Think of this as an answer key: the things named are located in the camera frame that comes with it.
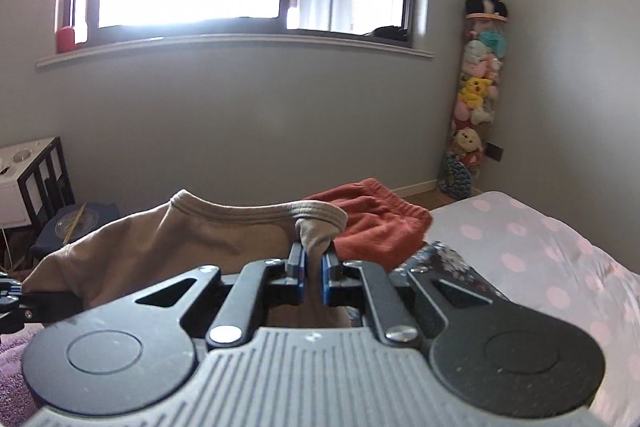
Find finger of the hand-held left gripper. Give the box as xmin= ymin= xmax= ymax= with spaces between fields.
xmin=0 ymin=271 xmax=69 ymax=329

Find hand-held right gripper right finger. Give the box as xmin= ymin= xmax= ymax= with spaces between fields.
xmin=320 ymin=247 xmax=501 ymax=349

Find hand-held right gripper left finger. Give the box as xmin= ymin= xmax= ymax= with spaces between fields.
xmin=135 ymin=242 xmax=307 ymax=350

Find beige t-shirt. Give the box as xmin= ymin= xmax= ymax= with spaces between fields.
xmin=22 ymin=189 xmax=351 ymax=329

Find purple fuzzy blanket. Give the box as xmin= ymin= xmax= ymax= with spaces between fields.
xmin=0 ymin=321 xmax=53 ymax=427

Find orange-red shorts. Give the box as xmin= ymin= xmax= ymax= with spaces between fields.
xmin=302 ymin=178 xmax=434 ymax=270

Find dark floral folded cloth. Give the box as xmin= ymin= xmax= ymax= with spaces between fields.
xmin=389 ymin=241 xmax=507 ymax=304

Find white and black side table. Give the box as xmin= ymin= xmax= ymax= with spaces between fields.
xmin=0 ymin=136 xmax=77 ymax=229

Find pink polka dot bed sheet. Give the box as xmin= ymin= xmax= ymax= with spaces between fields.
xmin=424 ymin=191 xmax=640 ymax=427

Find clear tube of plush toys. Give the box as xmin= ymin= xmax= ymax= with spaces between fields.
xmin=439 ymin=9 xmax=512 ymax=202

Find white window sill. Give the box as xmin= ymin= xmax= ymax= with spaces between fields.
xmin=35 ymin=33 xmax=435 ymax=70

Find black object on sill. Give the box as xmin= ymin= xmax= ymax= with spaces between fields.
xmin=372 ymin=25 xmax=407 ymax=42

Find red cup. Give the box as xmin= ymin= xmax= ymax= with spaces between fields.
xmin=55 ymin=26 xmax=77 ymax=54

